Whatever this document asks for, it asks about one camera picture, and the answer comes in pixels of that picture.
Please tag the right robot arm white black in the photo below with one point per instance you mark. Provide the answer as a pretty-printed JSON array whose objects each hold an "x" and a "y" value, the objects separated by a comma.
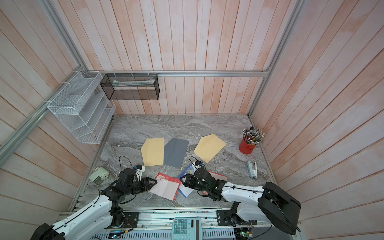
[{"x": 249, "y": 203}]

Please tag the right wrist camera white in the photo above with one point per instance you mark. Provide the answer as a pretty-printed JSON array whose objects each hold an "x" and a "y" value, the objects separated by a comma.
[{"x": 198, "y": 164}]

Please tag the white wire mesh shelf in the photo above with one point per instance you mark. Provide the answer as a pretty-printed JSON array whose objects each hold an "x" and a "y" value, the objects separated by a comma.
[{"x": 82, "y": 109}]

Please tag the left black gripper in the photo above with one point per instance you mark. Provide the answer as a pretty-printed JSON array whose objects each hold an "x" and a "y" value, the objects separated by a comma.
[{"x": 148, "y": 178}]

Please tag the red bordered card right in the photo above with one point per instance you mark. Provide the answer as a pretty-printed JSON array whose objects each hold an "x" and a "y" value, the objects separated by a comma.
[{"x": 217, "y": 177}]

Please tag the teal calculator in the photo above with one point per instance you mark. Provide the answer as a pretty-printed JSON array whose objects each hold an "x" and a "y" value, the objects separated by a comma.
[{"x": 187, "y": 229}]

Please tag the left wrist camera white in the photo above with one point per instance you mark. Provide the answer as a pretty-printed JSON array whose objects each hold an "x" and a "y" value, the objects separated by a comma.
[{"x": 139, "y": 169}]

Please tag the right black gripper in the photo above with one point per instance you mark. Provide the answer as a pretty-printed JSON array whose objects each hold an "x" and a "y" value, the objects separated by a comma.
[{"x": 189, "y": 181}]

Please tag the yellow envelope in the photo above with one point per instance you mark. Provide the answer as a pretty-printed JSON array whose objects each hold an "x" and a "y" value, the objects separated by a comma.
[
  {"x": 208, "y": 147},
  {"x": 153, "y": 152}
]

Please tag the bundle of pencils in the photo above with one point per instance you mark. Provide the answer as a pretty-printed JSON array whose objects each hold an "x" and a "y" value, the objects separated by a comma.
[{"x": 253, "y": 136}]

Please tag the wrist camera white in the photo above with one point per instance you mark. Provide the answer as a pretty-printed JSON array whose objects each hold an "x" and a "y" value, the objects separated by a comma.
[
  {"x": 198, "y": 164},
  {"x": 139, "y": 169}
]

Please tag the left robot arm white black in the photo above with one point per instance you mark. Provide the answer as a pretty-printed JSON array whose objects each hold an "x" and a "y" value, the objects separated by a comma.
[{"x": 102, "y": 212}]

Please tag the red pencil cup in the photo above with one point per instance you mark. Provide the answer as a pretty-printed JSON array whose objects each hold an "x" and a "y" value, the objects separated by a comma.
[{"x": 247, "y": 146}]

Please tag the green tape dispenser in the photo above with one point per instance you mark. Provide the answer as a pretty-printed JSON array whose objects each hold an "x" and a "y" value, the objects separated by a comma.
[{"x": 99, "y": 175}]

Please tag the blue bordered letter paper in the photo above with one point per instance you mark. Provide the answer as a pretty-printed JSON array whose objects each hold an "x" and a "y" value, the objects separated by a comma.
[{"x": 185, "y": 191}]

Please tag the red bordered letter paper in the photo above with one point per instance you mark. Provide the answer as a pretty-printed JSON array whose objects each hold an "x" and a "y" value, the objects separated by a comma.
[{"x": 166, "y": 186}]

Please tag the black mesh basket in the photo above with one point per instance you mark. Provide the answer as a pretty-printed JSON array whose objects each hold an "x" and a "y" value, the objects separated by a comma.
[{"x": 131, "y": 87}]

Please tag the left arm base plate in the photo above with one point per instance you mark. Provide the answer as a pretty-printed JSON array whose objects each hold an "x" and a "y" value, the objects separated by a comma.
[{"x": 125, "y": 220}]

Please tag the grey envelope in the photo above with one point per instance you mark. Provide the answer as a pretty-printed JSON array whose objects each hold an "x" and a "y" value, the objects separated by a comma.
[{"x": 174, "y": 152}]

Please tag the white stapler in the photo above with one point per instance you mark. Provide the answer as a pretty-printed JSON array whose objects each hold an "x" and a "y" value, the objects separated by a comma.
[{"x": 252, "y": 168}]

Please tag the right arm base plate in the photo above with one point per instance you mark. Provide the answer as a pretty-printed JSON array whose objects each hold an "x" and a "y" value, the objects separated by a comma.
[{"x": 227, "y": 218}]

